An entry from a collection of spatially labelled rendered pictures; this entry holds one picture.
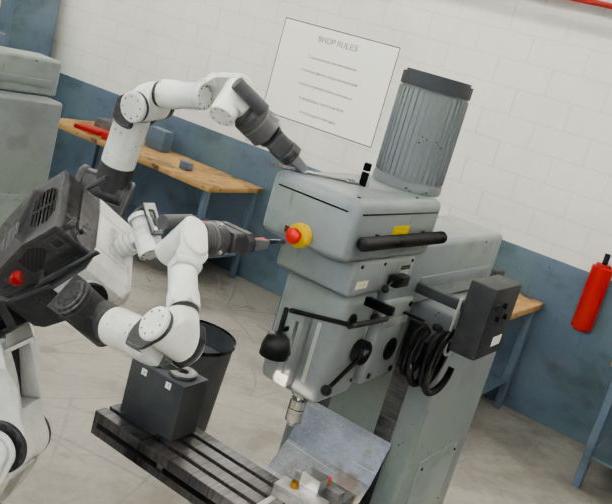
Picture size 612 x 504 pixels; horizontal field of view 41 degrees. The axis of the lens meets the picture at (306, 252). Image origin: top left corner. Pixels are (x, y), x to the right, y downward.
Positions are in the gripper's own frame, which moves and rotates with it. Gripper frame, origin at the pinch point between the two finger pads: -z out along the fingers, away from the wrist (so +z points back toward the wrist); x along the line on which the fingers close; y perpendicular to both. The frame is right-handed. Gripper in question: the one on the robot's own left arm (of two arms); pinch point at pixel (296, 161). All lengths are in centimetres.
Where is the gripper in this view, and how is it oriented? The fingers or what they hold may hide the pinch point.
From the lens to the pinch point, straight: 207.7
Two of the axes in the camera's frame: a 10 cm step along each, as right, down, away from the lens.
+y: 6.8, -7.3, -0.1
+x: 3.3, 3.2, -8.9
